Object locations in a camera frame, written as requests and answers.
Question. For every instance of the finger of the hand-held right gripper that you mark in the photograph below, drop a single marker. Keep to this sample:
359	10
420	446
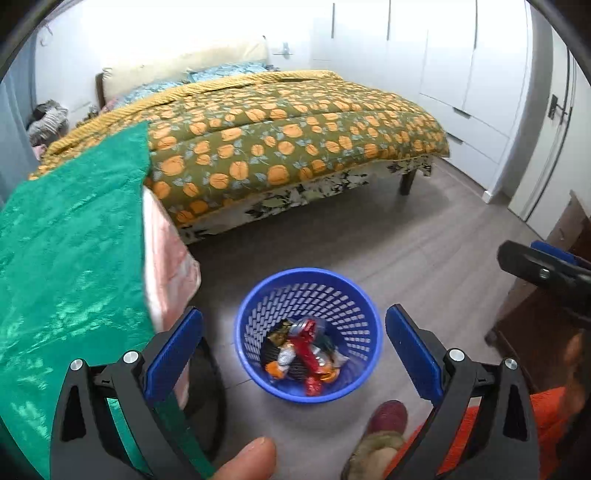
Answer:
554	249
531	265

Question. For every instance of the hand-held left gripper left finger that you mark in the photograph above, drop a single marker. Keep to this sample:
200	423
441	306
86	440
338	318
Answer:
175	353

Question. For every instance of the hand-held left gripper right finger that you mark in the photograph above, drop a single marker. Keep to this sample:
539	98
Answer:
413	355

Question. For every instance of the blue plastic basket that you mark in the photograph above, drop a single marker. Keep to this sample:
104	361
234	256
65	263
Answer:
360	323

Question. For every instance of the dark green wrapper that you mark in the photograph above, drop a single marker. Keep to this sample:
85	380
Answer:
331	344

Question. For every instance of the red snack wrapper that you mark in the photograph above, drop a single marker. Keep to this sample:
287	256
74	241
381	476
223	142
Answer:
308	364

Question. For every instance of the gold and silver wrapper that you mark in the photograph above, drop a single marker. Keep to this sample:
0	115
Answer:
279	333

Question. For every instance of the orange and silver wrapper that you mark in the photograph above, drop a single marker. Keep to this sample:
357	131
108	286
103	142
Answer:
281	359

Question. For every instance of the crushed red can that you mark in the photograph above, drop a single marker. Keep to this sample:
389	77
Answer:
307	326

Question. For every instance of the person's right forearm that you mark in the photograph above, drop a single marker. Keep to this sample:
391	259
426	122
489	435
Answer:
575	364

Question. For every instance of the person's left hand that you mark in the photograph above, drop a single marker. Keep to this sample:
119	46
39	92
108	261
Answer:
249	461

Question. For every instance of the brown wooden cabinet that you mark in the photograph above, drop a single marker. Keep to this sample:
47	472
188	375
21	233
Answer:
535	332

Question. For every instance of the maroon fuzzy slipper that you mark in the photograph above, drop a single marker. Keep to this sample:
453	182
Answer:
383	434

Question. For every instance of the white door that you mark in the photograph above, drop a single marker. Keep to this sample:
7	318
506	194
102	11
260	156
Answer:
549	161

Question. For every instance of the pale pink undercloth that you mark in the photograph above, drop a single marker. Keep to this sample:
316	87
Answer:
171	263

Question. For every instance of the orange knit clothing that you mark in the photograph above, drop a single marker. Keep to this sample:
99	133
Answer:
485	438

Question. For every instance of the green patterned tablecloth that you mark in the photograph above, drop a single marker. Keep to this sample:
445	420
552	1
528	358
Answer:
69	277

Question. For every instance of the dark bed leg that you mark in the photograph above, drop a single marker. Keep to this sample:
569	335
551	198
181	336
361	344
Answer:
407	182

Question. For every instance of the floral bed skirt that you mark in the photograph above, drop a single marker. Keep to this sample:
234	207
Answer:
300	194

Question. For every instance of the white wardrobe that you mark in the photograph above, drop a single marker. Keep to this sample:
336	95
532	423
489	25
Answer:
438	69

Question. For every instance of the bed with orange-flower quilt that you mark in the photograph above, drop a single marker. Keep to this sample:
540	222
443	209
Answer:
300	129

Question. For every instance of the pile of clothes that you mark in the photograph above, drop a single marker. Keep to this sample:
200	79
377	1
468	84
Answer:
48	122

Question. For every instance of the teal floral pillow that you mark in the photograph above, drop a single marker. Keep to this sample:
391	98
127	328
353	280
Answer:
147	90
231	70

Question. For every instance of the grey-blue curtain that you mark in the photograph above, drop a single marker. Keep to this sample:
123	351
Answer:
14	138

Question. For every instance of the cream padded headboard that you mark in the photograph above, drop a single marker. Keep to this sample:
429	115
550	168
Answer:
184	62

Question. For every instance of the white wall bracket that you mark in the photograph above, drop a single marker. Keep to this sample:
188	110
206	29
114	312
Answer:
282	49

